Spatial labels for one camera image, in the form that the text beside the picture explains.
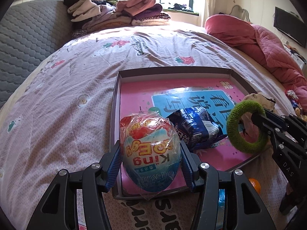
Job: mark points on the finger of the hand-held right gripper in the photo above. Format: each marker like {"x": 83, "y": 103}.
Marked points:
{"x": 275, "y": 114}
{"x": 257, "y": 119}

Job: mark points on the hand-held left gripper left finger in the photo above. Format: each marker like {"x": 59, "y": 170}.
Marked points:
{"x": 112, "y": 170}

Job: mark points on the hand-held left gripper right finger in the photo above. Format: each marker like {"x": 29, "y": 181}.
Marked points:
{"x": 188, "y": 172}

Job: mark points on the beige plush toy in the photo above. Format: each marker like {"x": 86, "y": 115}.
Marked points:
{"x": 256, "y": 99}

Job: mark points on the toy egg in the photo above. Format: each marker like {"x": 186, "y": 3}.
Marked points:
{"x": 148, "y": 158}

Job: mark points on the orange mandarin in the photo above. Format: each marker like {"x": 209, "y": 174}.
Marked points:
{"x": 255, "y": 184}

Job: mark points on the pink cardboard box lid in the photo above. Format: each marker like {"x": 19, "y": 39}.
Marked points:
{"x": 116, "y": 124}

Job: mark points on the blue snack packet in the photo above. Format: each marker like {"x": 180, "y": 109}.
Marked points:
{"x": 194, "y": 124}

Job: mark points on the colourful wrapped toy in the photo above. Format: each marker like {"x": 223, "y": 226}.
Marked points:
{"x": 292, "y": 98}

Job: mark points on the shiny blue wrapper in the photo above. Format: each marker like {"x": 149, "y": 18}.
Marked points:
{"x": 221, "y": 206}

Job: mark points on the grey printed bag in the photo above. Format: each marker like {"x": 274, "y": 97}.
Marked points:
{"x": 148, "y": 210}

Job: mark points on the pink quilted blanket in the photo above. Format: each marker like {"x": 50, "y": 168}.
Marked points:
{"x": 275, "y": 52}

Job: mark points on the black flat television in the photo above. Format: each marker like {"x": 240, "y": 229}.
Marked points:
{"x": 290, "y": 26}

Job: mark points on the printed pink bedsheet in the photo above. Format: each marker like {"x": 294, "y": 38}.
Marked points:
{"x": 72, "y": 88}

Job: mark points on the cream curtain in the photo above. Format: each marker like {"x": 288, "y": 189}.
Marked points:
{"x": 208, "y": 2}

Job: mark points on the dark clothes on windowsill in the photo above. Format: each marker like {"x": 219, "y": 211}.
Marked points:
{"x": 179, "y": 7}

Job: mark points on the leopard print garment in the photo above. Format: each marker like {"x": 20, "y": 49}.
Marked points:
{"x": 153, "y": 21}

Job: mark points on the lilac garment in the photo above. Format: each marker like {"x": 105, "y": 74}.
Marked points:
{"x": 105, "y": 20}

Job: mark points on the dark purple garment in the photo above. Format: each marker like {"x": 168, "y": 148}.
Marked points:
{"x": 151, "y": 12}

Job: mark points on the grey quilted mattress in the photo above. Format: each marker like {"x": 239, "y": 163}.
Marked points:
{"x": 28, "y": 40}

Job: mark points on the beige garment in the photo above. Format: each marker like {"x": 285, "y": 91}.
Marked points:
{"x": 84, "y": 8}

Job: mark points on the pink garment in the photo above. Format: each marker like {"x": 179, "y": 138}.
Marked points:
{"x": 136, "y": 3}

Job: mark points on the white metal bed frame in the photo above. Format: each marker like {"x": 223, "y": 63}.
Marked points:
{"x": 242, "y": 12}

